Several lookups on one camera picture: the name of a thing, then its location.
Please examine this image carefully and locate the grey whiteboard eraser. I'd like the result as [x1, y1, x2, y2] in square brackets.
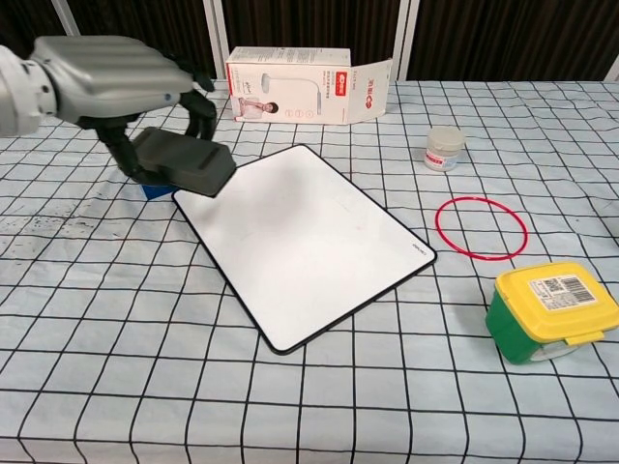
[131, 127, 237, 197]

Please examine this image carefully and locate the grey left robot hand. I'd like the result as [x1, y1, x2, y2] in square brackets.
[29, 35, 218, 185]

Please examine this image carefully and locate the white lamp cardboard box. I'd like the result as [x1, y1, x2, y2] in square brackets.
[224, 45, 394, 126]

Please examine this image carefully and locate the checked white tablecloth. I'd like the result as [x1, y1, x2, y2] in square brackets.
[0, 77, 619, 464]

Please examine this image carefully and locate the blue toy building block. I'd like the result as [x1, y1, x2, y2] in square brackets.
[138, 181, 176, 201]

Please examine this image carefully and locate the green box with yellow lid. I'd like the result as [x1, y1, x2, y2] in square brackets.
[485, 261, 619, 366]

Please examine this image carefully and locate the red thin ring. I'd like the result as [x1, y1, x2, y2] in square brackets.
[433, 195, 529, 263]

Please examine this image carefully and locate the white whiteboard black frame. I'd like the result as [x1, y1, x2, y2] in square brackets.
[171, 143, 438, 357]

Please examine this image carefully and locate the small white plastic jar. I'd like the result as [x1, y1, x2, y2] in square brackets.
[424, 126, 467, 173]

